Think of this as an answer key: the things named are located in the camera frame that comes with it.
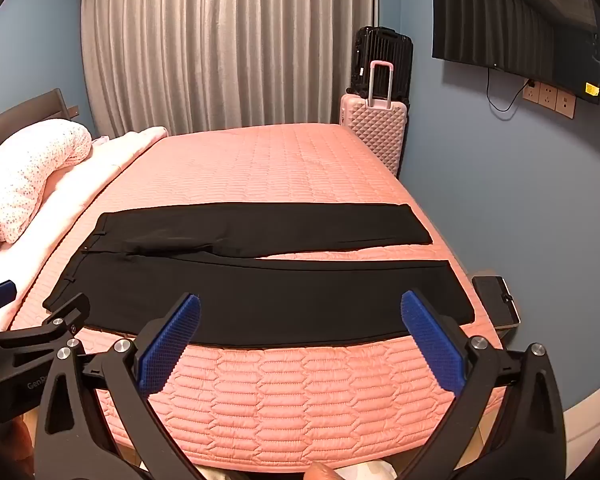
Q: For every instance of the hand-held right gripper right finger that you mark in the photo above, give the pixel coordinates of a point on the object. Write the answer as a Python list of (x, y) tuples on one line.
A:
[(432, 345)]

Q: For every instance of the wall-mounted television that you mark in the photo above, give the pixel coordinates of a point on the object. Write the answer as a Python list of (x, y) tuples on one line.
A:
[(505, 25)]

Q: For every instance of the grey pleated curtain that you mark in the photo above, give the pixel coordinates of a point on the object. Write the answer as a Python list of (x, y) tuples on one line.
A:
[(230, 45)]

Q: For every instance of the pink quilted suitcase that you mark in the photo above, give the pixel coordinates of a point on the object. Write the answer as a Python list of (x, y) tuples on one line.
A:
[(375, 130)]

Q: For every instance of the black suitcase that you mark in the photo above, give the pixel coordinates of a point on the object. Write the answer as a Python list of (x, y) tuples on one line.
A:
[(380, 45)]

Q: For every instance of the pink floral pillow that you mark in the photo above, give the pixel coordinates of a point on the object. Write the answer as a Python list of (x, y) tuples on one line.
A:
[(25, 170)]

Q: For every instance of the beige wall socket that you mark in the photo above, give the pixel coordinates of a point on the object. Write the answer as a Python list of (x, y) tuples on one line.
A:
[(530, 93), (565, 104), (548, 96)]

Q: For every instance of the bed with pink quilted cover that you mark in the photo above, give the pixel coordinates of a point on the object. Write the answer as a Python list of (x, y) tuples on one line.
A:
[(280, 170)]

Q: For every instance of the pale pink blanket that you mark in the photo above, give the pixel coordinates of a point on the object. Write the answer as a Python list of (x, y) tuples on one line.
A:
[(105, 160)]

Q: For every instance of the black pants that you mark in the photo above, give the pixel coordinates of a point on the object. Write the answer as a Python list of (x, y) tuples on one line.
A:
[(280, 300)]

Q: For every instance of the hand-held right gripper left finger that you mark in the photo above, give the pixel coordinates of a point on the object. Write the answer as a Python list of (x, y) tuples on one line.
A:
[(170, 347)]

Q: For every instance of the grey headboard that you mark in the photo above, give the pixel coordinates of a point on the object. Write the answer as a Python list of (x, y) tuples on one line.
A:
[(25, 107)]

